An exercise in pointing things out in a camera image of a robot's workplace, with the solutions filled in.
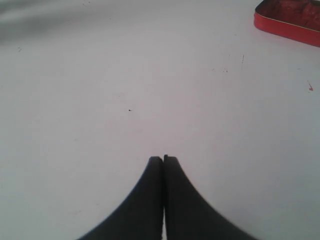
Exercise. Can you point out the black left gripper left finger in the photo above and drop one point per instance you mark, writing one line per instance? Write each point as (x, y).
(140, 215)

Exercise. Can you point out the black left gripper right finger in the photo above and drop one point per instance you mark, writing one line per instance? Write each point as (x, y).
(188, 216)

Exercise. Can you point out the red ink pad tin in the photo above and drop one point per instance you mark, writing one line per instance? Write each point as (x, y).
(298, 20)

